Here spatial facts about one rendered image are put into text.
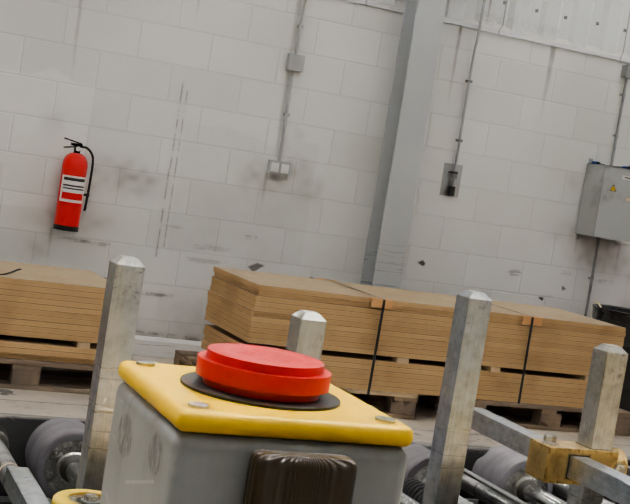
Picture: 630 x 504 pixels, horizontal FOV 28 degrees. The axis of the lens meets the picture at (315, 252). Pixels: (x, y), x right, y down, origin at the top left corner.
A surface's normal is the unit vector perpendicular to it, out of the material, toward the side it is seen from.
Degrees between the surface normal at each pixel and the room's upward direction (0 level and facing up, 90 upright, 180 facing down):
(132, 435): 90
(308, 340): 90
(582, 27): 90
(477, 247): 90
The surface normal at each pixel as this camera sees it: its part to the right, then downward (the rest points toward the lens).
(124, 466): -0.91, -0.12
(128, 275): 0.38, 0.12
